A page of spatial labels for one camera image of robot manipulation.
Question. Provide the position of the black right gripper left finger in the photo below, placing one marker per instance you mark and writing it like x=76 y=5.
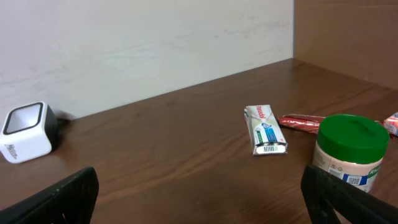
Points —
x=71 y=200

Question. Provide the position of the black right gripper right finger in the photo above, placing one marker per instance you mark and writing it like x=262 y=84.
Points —
x=326 y=195

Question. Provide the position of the green lid jar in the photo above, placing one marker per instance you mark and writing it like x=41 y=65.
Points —
x=351 y=148

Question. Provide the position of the red chocolate bar wrapper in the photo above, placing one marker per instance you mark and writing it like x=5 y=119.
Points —
x=300 y=122

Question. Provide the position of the white Panadol box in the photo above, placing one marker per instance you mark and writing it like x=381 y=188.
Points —
x=264 y=131

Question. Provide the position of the orange snack packet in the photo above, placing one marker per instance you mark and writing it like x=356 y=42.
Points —
x=391 y=124

